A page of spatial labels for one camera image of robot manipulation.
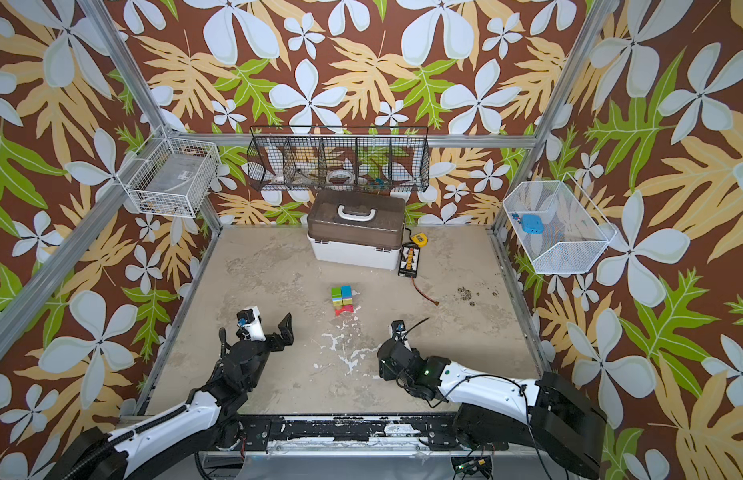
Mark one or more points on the red wood block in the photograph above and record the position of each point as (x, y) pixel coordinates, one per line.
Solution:
(345, 309)

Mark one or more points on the black battery pack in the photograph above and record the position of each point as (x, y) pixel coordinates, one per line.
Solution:
(409, 261)

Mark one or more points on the white wire basket left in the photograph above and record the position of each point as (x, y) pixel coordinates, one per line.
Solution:
(170, 175)

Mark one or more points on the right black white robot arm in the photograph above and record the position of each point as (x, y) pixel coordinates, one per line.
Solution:
(548, 414)

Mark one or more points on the blue object in basket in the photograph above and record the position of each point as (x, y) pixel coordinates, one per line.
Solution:
(532, 224)

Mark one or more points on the brown lid storage box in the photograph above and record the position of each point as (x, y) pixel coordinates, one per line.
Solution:
(355, 228)

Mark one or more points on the black wire basket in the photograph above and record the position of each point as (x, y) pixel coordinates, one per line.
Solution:
(376, 159)

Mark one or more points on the white wire basket right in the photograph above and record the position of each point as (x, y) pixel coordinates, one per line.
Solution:
(577, 232)

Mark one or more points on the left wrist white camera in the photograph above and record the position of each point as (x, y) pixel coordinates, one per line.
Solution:
(250, 324)

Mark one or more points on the wrist white camera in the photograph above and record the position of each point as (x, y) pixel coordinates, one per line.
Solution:
(399, 331)
(250, 324)

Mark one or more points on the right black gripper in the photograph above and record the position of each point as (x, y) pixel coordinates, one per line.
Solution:
(385, 357)

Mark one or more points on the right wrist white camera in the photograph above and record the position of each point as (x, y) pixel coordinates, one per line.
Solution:
(399, 331)

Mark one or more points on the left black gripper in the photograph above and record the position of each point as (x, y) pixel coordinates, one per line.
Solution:
(286, 332)

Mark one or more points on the yellow connector plug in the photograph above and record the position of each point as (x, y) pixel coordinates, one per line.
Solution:
(420, 239)

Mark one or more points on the white wire basket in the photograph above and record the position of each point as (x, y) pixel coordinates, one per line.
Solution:
(170, 175)
(577, 232)

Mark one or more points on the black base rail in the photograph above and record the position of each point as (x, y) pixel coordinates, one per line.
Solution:
(434, 431)

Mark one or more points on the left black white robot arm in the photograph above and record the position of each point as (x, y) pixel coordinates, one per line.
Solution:
(209, 418)

